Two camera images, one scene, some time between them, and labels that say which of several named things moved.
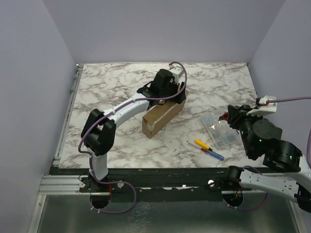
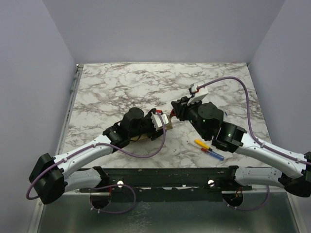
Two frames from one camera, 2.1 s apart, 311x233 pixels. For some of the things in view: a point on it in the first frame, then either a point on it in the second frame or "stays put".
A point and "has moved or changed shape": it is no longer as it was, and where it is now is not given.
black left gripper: [178, 99] -> [154, 134]
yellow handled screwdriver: [201, 143] stays put
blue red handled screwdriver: [212, 154] stays put
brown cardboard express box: [159, 115] has moved or changed shape
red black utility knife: [224, 116] -> [172, 114]
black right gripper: [233, 114] -> [181, 109]
